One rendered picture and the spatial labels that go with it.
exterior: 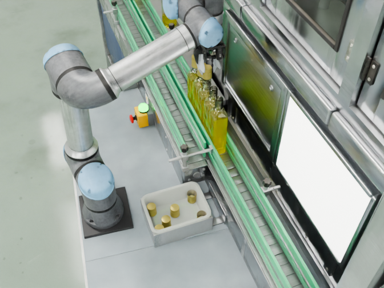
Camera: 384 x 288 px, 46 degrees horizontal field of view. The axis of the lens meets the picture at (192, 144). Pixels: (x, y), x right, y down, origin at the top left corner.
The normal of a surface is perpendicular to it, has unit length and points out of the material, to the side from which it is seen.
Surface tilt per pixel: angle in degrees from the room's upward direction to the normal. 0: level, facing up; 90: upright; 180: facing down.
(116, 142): 0
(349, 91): 90
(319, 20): 90
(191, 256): 0
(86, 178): 12
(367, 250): 90
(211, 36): 95
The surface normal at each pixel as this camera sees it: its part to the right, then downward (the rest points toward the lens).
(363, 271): -0.94, 0.25
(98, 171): 0.09, -0.53
